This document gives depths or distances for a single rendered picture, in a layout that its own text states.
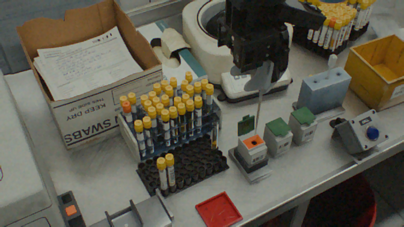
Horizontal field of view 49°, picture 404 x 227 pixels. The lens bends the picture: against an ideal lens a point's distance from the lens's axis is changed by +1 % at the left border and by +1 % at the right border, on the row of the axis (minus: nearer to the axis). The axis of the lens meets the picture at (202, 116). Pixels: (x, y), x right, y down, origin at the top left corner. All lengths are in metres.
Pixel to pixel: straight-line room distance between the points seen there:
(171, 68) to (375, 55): 0.51
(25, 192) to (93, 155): 0.41
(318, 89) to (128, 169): 0.44
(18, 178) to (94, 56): 0.56
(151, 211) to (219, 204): 0.14
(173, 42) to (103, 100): 0.25
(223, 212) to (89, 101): 0.35
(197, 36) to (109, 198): 0.42
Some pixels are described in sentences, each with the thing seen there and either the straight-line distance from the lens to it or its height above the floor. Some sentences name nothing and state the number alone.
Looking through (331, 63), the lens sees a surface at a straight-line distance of 0.96.
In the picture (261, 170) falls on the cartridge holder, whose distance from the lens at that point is 0.91.
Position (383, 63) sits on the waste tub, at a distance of 1.22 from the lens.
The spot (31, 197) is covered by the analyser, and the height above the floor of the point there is 1.16.
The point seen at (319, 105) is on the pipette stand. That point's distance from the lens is 1.02.
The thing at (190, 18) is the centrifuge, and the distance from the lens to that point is 1.10.
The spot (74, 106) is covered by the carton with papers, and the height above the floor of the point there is 0.99.
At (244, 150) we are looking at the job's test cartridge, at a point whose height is 0.94.
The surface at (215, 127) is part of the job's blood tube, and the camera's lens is 0.86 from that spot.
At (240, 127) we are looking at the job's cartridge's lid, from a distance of 0.86.
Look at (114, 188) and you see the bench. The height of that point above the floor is 0.87.
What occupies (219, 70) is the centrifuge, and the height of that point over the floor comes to 0.94.
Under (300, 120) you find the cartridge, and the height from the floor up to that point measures 0.94.
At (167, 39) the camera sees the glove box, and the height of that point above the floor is 0.97.
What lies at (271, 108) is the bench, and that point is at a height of 0.87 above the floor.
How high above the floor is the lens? 1.63
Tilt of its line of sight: 48 degrees down
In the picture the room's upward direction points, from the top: straight up
